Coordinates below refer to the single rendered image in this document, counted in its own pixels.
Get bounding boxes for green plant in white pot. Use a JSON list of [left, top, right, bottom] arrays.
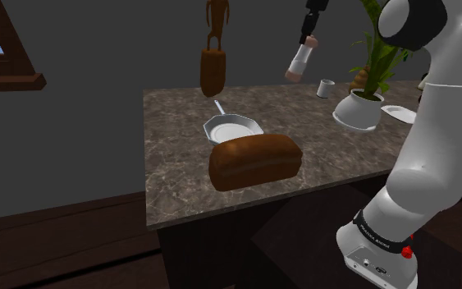
[[332, 0, 412, 134]]

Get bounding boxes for white and pink grinder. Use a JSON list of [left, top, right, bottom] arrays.
[[284, 34, 319, 85]]

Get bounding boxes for brown bread loaf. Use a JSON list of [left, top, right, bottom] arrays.
[[208, 133, 304, 193]]

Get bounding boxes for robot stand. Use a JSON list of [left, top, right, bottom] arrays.
[[249, 186, 462, 289]]

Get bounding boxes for white cup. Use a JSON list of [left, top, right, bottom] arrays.
[[316, 78, 336, 100]]

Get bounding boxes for silver frying pan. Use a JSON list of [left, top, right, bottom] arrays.
[[203, 99, 265, 147]]

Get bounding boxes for white plate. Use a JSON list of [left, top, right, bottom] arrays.
[[380, 104, 418, 125]]

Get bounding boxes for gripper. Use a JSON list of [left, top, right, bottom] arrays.
[[299, 0, 330, 45]]

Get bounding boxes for brown wooden figure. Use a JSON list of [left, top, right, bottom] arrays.
[[199, 0, 231, 99]]

